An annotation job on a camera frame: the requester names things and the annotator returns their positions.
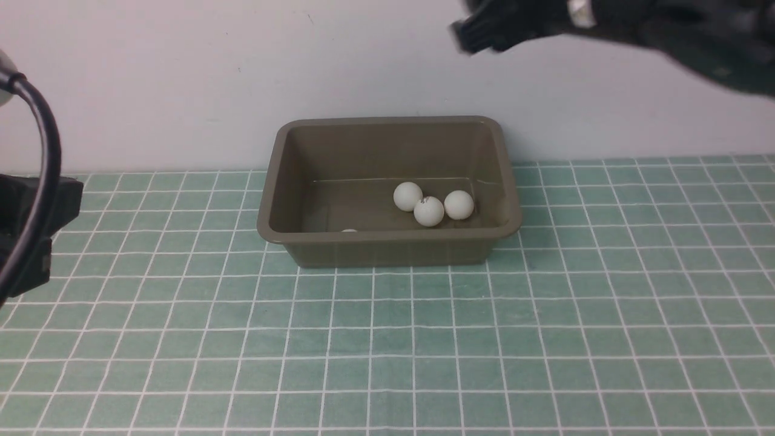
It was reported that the white ball with logo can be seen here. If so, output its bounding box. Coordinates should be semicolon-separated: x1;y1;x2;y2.
413;196;446;227

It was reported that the white ball with dark mark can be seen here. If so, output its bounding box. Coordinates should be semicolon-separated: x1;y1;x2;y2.
443;190;475;220

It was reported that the green checkered tablecloth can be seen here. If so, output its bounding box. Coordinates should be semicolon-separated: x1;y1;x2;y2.
1;155;774;435

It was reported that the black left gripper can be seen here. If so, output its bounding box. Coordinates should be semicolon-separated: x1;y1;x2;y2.
0;174;84;299

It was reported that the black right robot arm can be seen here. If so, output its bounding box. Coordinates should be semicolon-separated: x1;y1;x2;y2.
450;1;774;97

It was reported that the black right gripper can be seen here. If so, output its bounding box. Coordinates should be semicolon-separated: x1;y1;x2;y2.
450;1;575;55

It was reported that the black left camera cable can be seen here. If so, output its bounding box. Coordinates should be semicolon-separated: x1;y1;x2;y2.
0;71;63;303

